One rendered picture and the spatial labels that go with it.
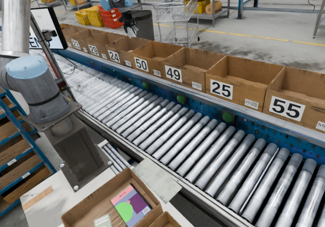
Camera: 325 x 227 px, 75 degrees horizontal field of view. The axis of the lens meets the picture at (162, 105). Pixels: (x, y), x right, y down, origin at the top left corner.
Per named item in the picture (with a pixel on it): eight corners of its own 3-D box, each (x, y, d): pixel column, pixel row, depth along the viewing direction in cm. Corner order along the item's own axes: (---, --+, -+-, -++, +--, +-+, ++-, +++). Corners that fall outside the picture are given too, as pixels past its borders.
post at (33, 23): (75, 115, 191) (20, 13, 138) (79, 112, 194) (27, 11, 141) (81, 120, 184) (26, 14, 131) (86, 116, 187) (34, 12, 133)
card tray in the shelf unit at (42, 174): (9, 204, 189) (2, 199, 183) (-1, 186, 207) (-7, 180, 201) (51, 173, 211) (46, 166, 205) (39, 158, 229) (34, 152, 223)
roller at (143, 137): (130, 147, 145) (128, 142, 142) (178, 106, 172) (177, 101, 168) (135, 150, 142) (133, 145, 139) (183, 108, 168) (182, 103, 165)
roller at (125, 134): (119, 139, 152) (117, 134, 149) (166, 101, 179) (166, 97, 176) (123, 142, 149) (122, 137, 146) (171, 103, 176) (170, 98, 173)
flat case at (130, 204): (130, 231, 95) (129, 230, 94) (110, 202, 108) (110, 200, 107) (154, 210, 101) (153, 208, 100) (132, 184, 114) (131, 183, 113)
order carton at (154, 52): (133, 69, 197) (129, 52, 187) (155, 56, 212) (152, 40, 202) (164, 80, 173) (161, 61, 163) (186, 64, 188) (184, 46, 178)
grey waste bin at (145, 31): (157, 36, 514) (152, 8, 476) (156, 44, 474) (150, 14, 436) (137, 39, 520) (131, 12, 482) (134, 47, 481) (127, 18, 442)
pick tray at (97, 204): (68, 225, 103) (59, 216, 97) (133, 176, 120) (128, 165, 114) (92, 280, 84) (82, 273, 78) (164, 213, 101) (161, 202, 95)
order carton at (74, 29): (60, 44, 293) (55, 32, 283) (79, 37, 308) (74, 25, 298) (74, 49, 269) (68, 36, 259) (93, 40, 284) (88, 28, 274)
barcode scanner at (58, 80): (63, 95, 157) (55, 83, 151) (57, 92, 165) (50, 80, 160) (70, 90, 160) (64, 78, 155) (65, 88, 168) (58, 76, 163)
